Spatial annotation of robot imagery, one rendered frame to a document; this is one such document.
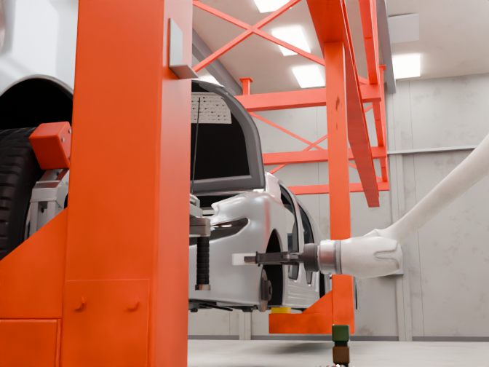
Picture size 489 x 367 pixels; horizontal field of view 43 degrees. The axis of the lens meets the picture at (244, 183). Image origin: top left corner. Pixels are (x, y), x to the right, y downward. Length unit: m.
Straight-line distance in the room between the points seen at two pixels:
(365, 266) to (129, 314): 0.80
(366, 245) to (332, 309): 3.53
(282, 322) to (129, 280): 4.24
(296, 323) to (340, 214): 0.95
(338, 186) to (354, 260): 3.62
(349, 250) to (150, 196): 0.76
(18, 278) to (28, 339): 0.10
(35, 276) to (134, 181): 0.23
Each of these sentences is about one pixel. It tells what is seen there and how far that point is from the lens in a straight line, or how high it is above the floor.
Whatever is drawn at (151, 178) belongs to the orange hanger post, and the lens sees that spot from 1.01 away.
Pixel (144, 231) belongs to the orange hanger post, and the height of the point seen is 0.81.
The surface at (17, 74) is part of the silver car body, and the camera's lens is 1.65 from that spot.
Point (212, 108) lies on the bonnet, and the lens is 4.94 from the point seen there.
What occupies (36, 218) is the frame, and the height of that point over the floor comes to 0.89.
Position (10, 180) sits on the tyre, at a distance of 1.48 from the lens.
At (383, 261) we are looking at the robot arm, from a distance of 1.63.
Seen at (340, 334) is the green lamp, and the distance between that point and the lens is 1.54.
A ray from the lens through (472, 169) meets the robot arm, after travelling 1.68.
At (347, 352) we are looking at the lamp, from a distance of 1.54.
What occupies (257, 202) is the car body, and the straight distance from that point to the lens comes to 4.45.
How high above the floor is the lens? 0.69
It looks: 12 degrees up
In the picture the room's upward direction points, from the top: straight up
